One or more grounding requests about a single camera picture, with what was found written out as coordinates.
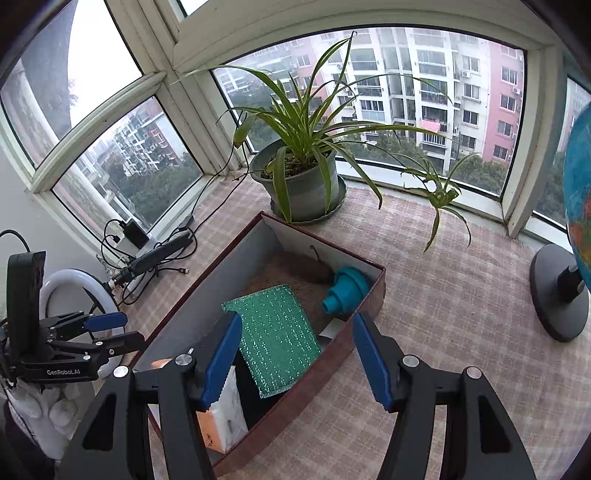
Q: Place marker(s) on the person's left hand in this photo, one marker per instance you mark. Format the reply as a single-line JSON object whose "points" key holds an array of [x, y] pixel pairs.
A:
{"points": [[41, 415]]}

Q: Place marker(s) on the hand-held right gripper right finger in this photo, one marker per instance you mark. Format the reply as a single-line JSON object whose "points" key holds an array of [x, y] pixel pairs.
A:
{"points": [[374, 364]]}

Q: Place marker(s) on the blue desk globe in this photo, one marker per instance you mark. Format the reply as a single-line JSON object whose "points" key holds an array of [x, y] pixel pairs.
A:
{"points": [[579, 184]]}

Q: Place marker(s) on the green sponge cloth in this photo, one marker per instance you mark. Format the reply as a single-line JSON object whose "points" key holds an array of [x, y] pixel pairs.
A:
{"points": [[277, 332]]}

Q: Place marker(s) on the teal collapsible funnel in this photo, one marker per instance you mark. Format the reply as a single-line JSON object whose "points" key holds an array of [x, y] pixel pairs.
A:
{"points": [[346, 290]]}

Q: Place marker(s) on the black power strip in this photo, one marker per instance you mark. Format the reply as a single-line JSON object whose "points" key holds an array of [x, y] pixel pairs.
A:
{"points": [[157, 256]]}

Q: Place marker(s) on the brown cardboard box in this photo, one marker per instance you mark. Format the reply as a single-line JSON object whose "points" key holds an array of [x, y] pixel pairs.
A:
{"points": [[203, 300]]}

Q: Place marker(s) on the potted spider plant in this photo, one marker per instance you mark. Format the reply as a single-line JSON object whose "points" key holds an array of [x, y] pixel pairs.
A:
{"points": [[300, 189]]}

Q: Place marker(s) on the black charger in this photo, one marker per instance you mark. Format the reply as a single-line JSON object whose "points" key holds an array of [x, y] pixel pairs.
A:
{"points": [[135, 233]]}

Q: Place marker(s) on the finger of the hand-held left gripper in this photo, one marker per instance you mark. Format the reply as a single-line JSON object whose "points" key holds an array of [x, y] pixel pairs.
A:
{"points": [[106, 321], [124, 341]]}

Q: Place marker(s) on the white window frame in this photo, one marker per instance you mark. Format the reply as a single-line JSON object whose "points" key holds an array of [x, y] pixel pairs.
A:
{"points": [[369, 14]]}

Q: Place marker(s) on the pink checked tablecloth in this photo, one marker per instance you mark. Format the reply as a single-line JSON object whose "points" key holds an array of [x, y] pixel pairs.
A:
{"points": [[438, 300]]}

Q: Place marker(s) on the brown coarse cloth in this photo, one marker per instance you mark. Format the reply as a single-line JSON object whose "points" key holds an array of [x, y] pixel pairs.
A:
{"points": [[286, 277]]}

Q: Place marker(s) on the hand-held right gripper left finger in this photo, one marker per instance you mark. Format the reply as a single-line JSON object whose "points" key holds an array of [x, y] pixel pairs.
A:
{"points": [[221, 364]]}

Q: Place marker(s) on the orange tissue pack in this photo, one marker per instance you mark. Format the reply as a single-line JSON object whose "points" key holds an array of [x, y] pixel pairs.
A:
{"points": [[226, 415]]}

